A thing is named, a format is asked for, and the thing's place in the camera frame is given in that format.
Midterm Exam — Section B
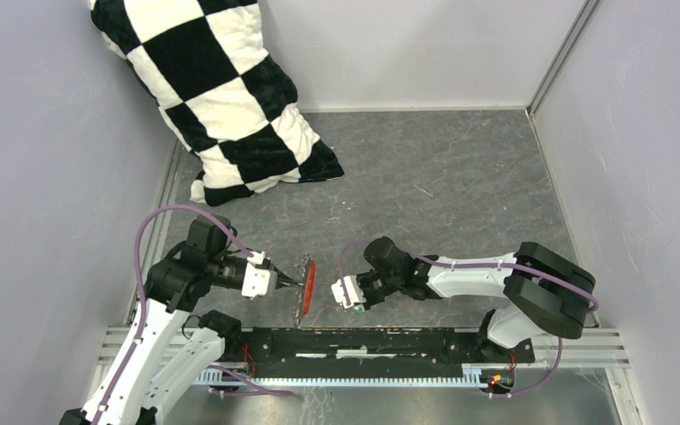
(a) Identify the metal key holder red handle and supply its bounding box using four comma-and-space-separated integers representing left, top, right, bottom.
293, 254, 316, 328

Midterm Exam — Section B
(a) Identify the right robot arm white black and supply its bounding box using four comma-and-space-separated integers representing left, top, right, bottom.
331, 236, 599, 361

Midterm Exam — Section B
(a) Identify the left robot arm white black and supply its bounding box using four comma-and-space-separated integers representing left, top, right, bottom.
60, 212, 304, 424

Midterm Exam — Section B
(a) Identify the black white checkered pillow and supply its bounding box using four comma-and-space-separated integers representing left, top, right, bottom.
89, 0, 344, 206

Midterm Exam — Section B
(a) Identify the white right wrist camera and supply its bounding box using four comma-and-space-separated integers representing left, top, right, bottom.
330, 274, 363, 312

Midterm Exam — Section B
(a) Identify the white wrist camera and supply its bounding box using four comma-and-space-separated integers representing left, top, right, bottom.
241, 258, 277, 299
330, 274, 363, 312

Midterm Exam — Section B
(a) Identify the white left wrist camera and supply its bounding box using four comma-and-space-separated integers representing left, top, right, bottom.
241, 258, 277, 299

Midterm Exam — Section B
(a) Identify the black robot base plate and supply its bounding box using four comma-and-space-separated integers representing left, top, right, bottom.
220, 328, 536, 378

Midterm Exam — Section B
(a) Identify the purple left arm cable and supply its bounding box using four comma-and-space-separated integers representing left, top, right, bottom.
89, 204, 298, 425

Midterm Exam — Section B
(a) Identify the aluminium frame rail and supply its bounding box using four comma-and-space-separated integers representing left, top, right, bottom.
89, 327, 630, 392

